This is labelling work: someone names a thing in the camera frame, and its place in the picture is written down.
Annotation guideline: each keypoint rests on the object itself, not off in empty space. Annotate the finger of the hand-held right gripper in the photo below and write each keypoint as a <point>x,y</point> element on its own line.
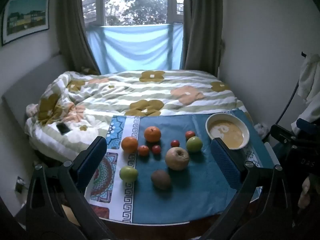
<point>281,132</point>
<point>302,125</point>

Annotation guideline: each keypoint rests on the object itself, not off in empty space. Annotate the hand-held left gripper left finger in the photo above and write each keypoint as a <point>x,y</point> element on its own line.
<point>91,158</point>

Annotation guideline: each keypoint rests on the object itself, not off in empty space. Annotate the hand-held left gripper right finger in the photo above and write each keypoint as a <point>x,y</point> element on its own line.
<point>223,160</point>

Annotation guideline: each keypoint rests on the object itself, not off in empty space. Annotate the cream round bowl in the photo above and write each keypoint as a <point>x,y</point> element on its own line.
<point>226,130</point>

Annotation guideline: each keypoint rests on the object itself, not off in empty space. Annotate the green apple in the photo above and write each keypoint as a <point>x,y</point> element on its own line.
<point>194,144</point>
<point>128,173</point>

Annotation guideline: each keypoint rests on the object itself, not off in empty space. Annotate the orange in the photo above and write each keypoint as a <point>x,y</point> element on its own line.
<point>129,144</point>
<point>153,134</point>

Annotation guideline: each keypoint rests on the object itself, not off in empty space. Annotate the small red tomato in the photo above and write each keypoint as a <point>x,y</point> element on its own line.
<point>156,149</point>
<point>190,134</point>
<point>175,143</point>

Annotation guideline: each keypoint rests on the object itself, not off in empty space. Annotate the large yellowish apple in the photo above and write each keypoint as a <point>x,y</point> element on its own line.
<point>177,158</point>

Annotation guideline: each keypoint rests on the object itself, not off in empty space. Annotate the brown kiwi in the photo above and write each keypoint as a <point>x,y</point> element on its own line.
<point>161,179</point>

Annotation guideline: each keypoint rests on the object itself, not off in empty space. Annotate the person's right hand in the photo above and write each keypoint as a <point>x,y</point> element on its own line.
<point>304,192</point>

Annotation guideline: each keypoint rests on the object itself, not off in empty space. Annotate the crumpled white tissue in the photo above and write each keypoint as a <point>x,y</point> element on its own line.
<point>261,129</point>

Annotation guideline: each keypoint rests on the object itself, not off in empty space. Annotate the black smartphone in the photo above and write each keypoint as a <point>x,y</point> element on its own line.
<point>63,128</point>

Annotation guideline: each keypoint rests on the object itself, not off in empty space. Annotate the blue patterned tablecloth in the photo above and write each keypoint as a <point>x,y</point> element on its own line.
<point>200,195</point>

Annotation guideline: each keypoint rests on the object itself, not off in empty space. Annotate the white hanging garment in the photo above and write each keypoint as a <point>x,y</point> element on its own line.
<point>310,77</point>

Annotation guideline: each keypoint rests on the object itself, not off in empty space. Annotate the orange-red small tomato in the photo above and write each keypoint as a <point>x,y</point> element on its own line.
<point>143,150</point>

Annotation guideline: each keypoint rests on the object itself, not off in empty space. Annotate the patterned pillow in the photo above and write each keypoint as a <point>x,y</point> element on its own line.
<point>88,70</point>

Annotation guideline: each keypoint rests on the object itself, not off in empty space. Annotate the floral striped duvet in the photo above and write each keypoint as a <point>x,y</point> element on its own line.
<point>150,92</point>

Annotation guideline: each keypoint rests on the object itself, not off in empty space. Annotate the light blue hanging cloth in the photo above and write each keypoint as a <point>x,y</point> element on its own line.
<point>135,47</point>

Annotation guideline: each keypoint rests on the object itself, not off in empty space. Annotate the framed landscape picture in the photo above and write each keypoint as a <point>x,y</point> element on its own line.
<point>26,17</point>

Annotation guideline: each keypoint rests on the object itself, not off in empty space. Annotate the white plastic frame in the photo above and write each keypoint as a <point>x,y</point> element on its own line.
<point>271,155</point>

